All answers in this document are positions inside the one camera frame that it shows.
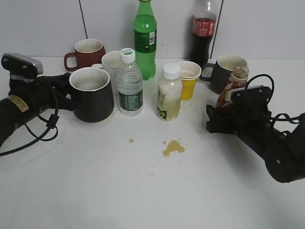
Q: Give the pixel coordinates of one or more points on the white ceramic mug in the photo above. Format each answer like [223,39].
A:
[110,63]

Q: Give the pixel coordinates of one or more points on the red ceramic mug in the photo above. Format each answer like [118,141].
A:
[87,52]

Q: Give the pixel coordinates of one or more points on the cola bottle red label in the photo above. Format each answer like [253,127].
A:
[203,27]

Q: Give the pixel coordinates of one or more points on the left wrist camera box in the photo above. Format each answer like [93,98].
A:
[21,65]

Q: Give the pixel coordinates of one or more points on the white cap juice bottle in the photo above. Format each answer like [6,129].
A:
[170,88]

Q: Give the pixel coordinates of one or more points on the yellow paper cup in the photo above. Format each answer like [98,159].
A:
[190,73]

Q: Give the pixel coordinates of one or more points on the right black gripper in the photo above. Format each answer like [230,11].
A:
[253,121]

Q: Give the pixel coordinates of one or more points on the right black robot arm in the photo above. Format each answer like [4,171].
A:
[284,157]

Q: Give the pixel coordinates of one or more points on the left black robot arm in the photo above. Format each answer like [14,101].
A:
[14,113]

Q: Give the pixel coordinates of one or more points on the black mug white interior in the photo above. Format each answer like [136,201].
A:
[91,89]

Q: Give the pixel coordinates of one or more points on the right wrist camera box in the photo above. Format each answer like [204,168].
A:
[253,93]

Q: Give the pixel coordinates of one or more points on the green soda bottle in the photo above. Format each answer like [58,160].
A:
[145,39]

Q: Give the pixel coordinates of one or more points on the clear water bottle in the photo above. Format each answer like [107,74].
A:
[129,84]

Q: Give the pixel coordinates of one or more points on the dark grey mug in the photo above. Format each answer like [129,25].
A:
[222,70]

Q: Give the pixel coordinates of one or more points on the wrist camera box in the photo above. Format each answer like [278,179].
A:
[21,65]
[253,93]

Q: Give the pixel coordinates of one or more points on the brown Nescafe coffee bottle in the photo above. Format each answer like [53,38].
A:
[237,79]

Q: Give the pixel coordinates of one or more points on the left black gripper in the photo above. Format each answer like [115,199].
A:
[44,91]

